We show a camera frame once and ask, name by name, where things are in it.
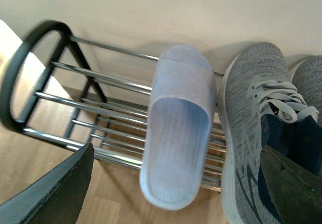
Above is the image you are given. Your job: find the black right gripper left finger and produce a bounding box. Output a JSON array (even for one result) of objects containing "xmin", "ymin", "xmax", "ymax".
[{"xmin": 1, "ymin": 143, "xmax": 94, "ymax": 223}]

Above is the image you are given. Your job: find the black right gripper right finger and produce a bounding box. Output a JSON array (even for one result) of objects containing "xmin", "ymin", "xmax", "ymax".
[{"xmin": 260, "ymin": 145, "xmax": 321, "ymax": 223}]

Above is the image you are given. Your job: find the grey knit sneaker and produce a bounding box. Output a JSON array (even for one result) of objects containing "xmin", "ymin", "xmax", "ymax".
[
  {"xmin": 290, "ymin": 55, "xmax": 321, "ymax": 126},
  {"xmin": 218, "ymin": 42, "xmax": 321, "ymax": 223}
]

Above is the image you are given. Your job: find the light blue slide slipper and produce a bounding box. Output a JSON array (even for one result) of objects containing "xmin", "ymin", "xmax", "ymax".
[{"xmin": 139, "ymin": 44, "xmax": 217, "ymax": 210}]

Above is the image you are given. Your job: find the black metal shoe rack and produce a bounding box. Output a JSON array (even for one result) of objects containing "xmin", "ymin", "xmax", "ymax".
[{"xmin": 0, "ymin": 20, "xmax": 228, "ymax": 193}]

